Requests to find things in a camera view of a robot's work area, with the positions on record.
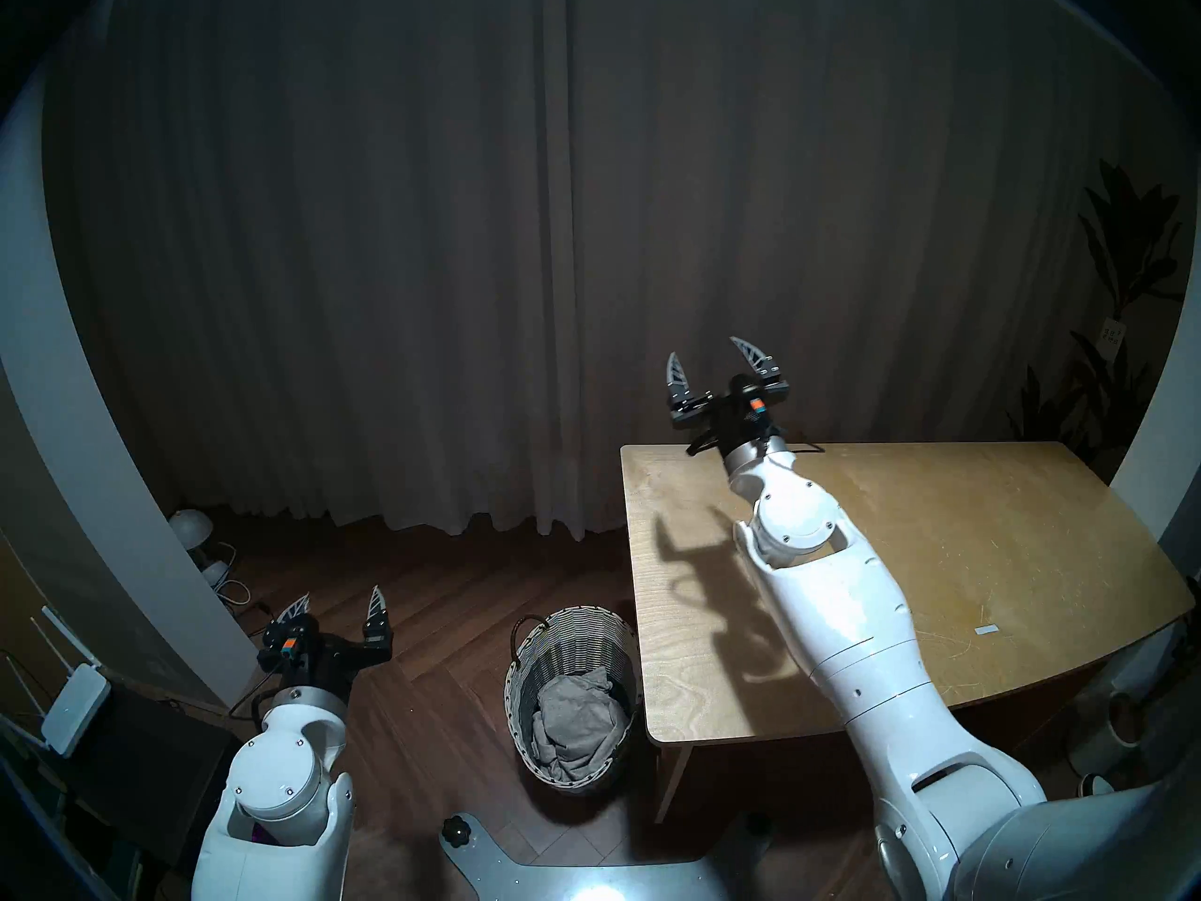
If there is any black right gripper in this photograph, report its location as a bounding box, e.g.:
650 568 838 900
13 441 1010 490
664 336 791 470

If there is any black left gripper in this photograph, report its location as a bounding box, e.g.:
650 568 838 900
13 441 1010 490
258 586 393 699

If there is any beige drawstring garment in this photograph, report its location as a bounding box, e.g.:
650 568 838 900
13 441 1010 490
533 676 631 784

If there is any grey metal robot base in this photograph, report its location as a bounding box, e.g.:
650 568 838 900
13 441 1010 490
439 813 775 901

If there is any woven wicker laundry hamper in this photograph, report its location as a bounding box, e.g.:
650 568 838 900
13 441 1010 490
505 606 642 797

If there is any black low cabinet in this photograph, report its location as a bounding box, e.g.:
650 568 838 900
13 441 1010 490
56 688 231 863

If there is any white wifi router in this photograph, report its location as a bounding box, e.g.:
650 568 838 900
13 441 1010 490
0 606 112 757

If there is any light wooden table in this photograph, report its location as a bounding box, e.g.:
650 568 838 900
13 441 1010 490
621 442 1194 823

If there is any long pleated curtain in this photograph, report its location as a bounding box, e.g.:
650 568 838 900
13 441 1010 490
42 0 1164 539

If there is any dark leafy houseplant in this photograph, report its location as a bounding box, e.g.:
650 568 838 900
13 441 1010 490
1009 158 1185 459

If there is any floor cable bundle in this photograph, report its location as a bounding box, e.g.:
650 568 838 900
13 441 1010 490
211 542 275 639

